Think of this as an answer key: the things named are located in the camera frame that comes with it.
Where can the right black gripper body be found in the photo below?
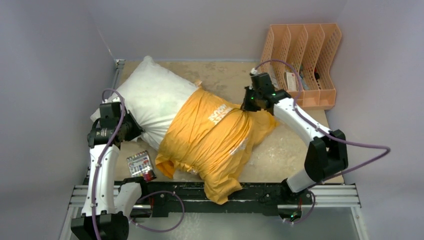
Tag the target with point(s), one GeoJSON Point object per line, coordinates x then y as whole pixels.
{"type": "Point", "coordinates": [253, 102]}

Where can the white card box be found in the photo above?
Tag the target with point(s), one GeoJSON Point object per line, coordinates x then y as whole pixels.
{"type": "Point", "coordinates": [291, 81]}

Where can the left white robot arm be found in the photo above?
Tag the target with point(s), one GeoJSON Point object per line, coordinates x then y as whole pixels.
{"type": "Point", "coordinates": [106, 216]}

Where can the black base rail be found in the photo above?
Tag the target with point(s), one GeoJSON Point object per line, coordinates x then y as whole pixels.
{"type": "Point", "coordinates": [268, 199]}

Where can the colourful marker pack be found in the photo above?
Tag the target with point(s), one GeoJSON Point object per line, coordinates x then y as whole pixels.
{"type": "Point", "coordinates": [140, 165]}

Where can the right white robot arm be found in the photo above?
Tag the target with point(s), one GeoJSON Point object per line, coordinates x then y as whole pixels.
{"type": "Point", "coordinates": [326, 151]}

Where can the peach plastic file organizer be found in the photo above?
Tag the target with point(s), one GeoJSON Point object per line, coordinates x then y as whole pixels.
{"type": "Point", "coordinates": [308, 51]}

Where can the small paper packet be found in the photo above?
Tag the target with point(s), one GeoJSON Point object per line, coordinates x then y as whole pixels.
{"type": "Point", "coordinates": [273, 77]}

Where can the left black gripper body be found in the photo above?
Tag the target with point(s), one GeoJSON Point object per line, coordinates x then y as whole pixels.
{"type": "Point", "coordinates": [131, 130]}

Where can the white pillow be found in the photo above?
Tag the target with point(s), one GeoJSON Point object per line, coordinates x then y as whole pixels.
{"type": "Point", "coordinates": [154, 95]}

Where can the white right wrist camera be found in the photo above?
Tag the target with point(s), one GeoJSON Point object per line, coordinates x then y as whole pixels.
{"type": "Point", "coordinates": [254, 71]}

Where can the orange Mickey Mouse pillowcase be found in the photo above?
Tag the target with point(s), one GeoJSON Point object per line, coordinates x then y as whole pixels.
{"type": "Point", "coordinates": [214, 139]}

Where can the aluminium frame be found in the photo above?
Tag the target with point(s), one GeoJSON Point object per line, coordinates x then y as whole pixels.
{"type": "Point", "coordinates": [109, 207]}

